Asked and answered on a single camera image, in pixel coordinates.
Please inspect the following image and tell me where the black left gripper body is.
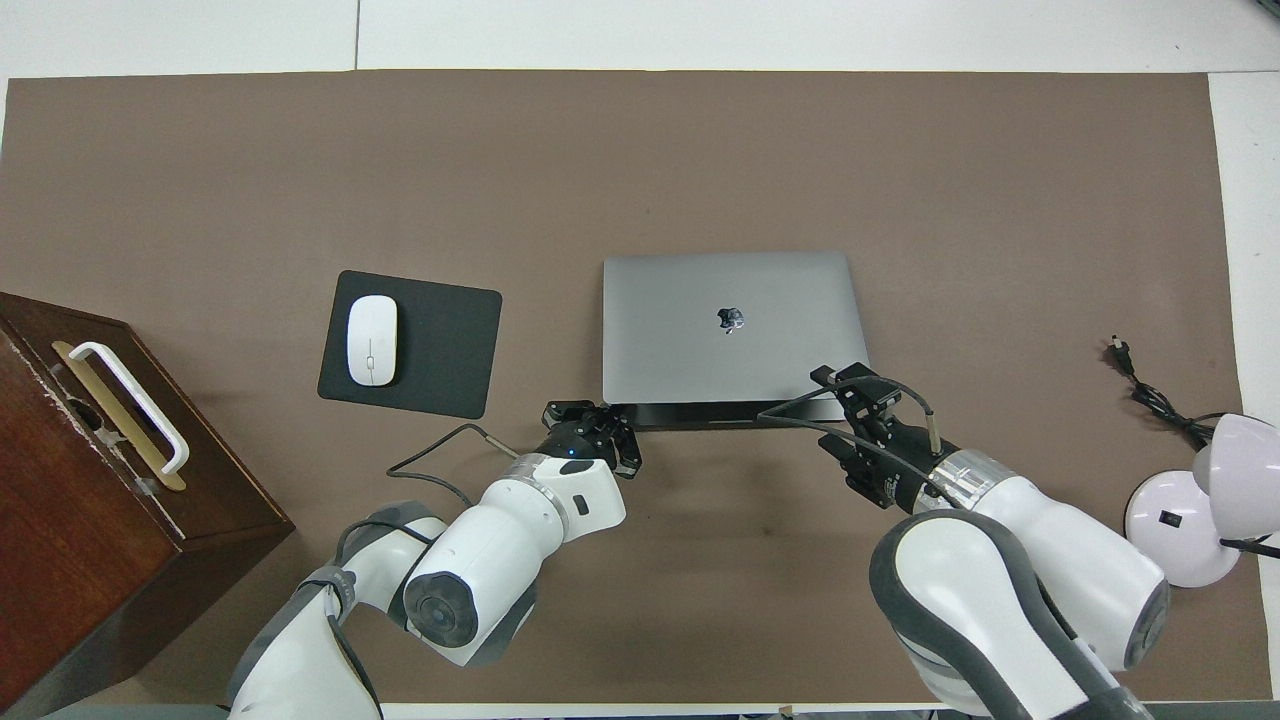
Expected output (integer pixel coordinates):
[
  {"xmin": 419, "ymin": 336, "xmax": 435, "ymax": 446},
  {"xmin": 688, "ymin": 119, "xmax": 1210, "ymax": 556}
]
[{"xmin": 538, "ymin": 418, "xmax": 616, "ymax": 469}]

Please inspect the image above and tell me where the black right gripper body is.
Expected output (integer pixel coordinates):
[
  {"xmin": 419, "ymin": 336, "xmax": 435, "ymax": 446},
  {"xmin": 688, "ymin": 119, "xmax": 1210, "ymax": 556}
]
[{"xmin": 845, "ymin": 400, "xmax": 946, "ymax": 513}]

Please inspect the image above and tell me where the grey aluminium laptop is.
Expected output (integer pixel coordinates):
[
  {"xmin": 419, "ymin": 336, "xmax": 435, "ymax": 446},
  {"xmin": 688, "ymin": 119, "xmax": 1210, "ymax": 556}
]
[{"xmin": 602, "ymin": 250, "xmax": 873, "ymax": 431}]

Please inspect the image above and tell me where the black mouse pad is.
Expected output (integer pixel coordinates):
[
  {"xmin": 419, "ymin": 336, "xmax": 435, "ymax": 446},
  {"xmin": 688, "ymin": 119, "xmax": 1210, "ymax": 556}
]
[{"xmin": 317, "ymin": 269, "xmax": 503, "ymax": 421}]

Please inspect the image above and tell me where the white computer mouse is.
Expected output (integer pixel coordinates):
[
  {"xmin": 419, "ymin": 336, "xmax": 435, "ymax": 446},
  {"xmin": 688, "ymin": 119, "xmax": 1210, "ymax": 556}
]
[{"xmin": 346, "ymin": 294, "xmax": 399, "ymax": 388}]

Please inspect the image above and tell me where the brown table mat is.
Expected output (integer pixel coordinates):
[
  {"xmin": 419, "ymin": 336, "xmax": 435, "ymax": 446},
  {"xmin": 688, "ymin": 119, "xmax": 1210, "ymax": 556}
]
[{"xmin": 0, "ymin": 70, "xmax": 1273, "ymax": 706}]

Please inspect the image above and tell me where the white desk lamp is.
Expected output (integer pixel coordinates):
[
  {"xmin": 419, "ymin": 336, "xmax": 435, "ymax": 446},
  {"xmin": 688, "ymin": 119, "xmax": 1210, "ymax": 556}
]
[{"xmin": 1124, "ymin": 413, "xmax": 1280, "ymax": 589}]

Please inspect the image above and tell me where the dark wooden box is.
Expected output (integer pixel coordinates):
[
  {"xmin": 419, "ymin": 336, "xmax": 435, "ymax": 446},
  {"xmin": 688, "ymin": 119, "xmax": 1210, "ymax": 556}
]
[{"xmin": 0, "ymin": 290, "xmax": 296, "ymax": 719}]

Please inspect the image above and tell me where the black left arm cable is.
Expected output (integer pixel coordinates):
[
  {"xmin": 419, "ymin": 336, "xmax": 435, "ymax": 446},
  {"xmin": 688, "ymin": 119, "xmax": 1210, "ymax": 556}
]
[{"xmin": 387, "ymin": 423, "xmax": 521, "ymax": 506}]

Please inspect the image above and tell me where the black lamp power cable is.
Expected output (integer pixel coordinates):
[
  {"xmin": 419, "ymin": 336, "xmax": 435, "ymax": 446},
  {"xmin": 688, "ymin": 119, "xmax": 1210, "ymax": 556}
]
[{"xmin": 1108, "ymin": 337, "xmax": 1216, "ymax": 449}]

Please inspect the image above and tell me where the white box handle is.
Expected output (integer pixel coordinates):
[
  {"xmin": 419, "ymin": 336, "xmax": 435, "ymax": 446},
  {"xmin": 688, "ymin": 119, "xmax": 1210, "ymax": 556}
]
[{"xmin": 68, "ymin": 341, "xmax": 191, "ymax": 477}]

